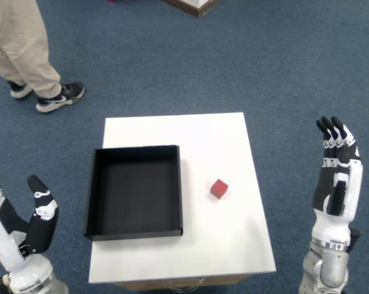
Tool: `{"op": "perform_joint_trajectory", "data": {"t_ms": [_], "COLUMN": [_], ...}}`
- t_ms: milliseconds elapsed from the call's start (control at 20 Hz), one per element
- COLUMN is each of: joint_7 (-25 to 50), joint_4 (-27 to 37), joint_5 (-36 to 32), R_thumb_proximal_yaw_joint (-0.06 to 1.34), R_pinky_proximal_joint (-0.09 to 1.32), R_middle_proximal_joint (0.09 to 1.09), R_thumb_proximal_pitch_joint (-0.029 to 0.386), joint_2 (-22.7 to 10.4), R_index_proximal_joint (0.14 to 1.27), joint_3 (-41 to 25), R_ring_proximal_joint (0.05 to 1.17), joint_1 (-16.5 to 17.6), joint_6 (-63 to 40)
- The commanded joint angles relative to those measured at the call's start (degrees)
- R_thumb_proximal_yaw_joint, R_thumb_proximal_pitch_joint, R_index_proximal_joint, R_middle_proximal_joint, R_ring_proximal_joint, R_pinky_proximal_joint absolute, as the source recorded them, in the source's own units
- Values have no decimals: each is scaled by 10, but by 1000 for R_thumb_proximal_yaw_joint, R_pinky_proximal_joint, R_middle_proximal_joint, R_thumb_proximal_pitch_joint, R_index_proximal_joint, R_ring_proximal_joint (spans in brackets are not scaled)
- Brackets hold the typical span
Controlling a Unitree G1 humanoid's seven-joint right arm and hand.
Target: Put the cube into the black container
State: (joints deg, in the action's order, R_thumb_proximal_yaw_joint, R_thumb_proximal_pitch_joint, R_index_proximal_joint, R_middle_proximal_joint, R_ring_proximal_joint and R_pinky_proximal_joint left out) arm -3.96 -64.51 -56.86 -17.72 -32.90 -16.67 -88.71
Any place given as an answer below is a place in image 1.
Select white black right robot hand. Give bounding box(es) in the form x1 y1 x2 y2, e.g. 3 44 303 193
311 115 364 244

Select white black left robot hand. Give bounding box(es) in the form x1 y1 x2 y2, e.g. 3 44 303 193
0 140 60 290

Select red cube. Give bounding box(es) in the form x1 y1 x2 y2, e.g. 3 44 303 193
210 179 229 200

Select black open box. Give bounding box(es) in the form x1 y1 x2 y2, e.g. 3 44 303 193
83 145 185 241

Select black white sneaker with swoosh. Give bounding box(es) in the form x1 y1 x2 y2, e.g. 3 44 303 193
36 81 86 113

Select white table with wooden base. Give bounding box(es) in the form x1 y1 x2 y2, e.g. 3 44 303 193
88 112 277 290

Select beige trousers of person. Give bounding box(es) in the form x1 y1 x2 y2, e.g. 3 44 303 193
0 0 63 99

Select white platform with brown edge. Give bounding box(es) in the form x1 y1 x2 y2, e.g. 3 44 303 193
161 0 222 18

